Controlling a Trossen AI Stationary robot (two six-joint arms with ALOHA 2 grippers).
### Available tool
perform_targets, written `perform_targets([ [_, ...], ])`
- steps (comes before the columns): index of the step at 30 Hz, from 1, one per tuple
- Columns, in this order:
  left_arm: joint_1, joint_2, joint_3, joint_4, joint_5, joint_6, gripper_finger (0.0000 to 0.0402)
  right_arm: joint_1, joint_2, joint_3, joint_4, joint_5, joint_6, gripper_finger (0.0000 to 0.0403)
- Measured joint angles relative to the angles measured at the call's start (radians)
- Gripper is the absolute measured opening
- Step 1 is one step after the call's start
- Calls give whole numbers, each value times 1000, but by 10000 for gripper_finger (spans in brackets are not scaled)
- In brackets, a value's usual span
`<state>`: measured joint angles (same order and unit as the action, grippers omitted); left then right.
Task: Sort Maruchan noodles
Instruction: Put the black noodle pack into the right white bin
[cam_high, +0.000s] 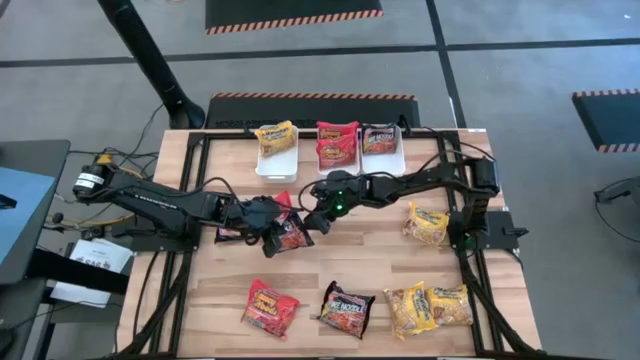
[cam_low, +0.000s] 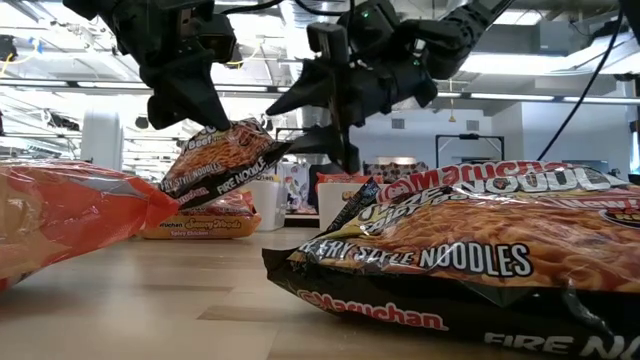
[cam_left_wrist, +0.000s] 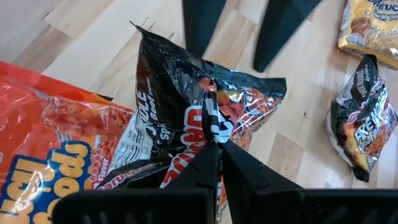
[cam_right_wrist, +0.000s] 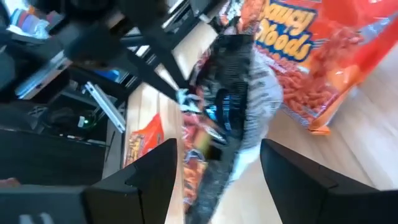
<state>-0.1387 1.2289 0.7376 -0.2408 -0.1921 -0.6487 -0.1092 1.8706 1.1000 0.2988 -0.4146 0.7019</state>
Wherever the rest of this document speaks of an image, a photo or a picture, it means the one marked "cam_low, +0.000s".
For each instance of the white column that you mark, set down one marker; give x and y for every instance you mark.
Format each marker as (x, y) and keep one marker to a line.
(100, 140)

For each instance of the long ceiling light strip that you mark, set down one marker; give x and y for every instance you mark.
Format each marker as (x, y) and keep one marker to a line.
(500, 95)

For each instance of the dark patterned panel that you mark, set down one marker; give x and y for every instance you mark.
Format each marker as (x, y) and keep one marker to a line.
(395, 170)

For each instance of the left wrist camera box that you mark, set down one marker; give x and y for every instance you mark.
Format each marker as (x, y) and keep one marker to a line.
(217, 37)

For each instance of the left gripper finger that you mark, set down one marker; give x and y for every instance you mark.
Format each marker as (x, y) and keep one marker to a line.
(159, 112)
(195, 95)

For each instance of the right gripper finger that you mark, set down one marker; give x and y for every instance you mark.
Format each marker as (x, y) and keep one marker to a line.
(312, 95)
(325, 142)

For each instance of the blue lit screen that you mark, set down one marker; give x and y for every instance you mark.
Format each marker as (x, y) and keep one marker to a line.
(636, 152)

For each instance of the black Fire Noodle pack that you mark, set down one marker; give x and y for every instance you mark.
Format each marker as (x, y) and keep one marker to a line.
(225, 160)
(475, 235)

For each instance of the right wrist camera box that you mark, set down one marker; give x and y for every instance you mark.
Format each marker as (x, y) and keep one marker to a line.
(375, 22)

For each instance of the white patterned cover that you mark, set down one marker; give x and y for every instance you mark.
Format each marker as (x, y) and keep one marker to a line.
(297, 185)

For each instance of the bright ceiling light panel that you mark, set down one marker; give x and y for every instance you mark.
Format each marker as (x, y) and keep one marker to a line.
(510, 64)

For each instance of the square grey wall vent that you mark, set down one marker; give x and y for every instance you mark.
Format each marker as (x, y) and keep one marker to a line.
(397, 123)
(472, 125)

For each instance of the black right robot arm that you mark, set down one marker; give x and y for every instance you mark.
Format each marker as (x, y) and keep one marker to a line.
(465, 30)

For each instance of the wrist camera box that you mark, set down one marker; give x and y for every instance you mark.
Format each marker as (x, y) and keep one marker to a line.
(375, 22)
(217, 37)

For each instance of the low black metal frame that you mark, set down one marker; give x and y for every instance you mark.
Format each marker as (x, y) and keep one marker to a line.
(470, 136)

